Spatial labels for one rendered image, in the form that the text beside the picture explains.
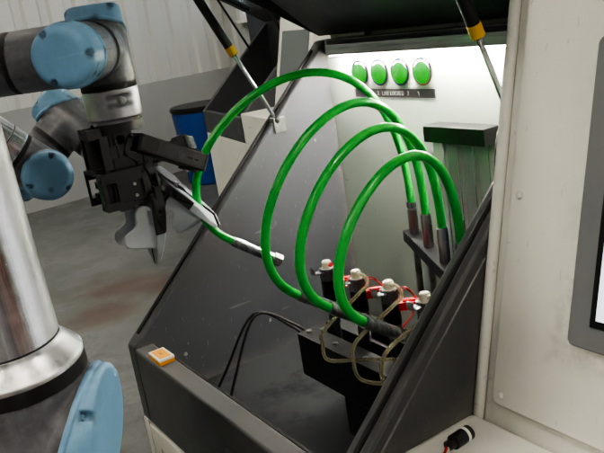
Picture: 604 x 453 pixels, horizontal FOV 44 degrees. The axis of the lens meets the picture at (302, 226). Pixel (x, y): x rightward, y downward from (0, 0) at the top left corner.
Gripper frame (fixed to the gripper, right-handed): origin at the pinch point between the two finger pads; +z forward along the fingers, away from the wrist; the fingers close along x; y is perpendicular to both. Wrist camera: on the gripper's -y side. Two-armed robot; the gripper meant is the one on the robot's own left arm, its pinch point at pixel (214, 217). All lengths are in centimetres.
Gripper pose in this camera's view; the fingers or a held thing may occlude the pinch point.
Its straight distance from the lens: 128.8
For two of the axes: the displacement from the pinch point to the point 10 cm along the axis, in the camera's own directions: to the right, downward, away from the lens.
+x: -0.6, 0.7, -10.0
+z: 7.8, 6.2, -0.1
